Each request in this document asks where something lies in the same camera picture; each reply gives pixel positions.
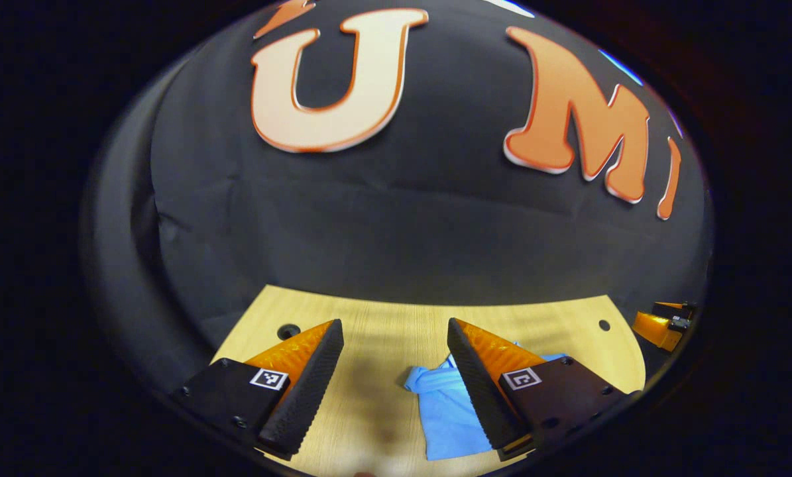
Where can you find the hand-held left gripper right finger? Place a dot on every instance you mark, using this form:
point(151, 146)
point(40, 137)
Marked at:
point(475, 391)

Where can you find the light blue T-shirt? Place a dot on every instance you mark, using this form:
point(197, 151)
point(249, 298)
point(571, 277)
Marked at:
point(445, 417)

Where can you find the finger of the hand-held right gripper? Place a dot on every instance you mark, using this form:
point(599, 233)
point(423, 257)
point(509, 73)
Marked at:
point(677, 310)
point(654, 330)

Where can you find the black backdrop cloth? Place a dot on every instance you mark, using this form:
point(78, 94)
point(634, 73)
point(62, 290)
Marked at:
point(402, 232)

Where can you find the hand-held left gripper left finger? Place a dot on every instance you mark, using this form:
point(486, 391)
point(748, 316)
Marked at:
point(313, 391)

